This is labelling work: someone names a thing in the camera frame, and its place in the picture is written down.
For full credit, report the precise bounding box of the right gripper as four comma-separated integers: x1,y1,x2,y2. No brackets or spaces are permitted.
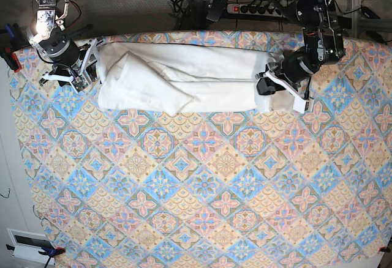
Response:
39,37,104,93

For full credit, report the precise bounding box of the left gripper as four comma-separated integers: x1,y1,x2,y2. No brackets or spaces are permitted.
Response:
255,50,315,114

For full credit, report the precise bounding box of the white printed T-shirt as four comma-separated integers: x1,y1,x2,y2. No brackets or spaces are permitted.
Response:
96,42,294,116

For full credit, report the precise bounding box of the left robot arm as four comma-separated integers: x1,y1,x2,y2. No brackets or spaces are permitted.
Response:
255,0,345,114

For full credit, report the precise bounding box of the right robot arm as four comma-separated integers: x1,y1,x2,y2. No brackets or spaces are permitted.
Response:
27,0,104,93

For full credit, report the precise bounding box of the patterned tablecloth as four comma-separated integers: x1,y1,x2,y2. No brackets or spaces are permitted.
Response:
9,39,391,267

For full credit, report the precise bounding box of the white power strip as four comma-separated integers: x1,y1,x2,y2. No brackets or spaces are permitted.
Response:
227,4,283,18

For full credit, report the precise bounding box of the grey metal table leg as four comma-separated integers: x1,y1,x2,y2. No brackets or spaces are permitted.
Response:
347,0,391,38

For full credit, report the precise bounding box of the black remote control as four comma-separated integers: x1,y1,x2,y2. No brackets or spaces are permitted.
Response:
206,0,228,22

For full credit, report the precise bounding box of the blue clamp lower left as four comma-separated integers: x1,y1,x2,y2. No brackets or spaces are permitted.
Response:
6,244,66,258

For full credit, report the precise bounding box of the orange clamp lower right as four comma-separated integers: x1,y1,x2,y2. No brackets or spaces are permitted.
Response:
379,247,391,253

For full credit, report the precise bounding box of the white wall outlet box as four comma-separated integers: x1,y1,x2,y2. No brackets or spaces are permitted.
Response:
7,228,52,264

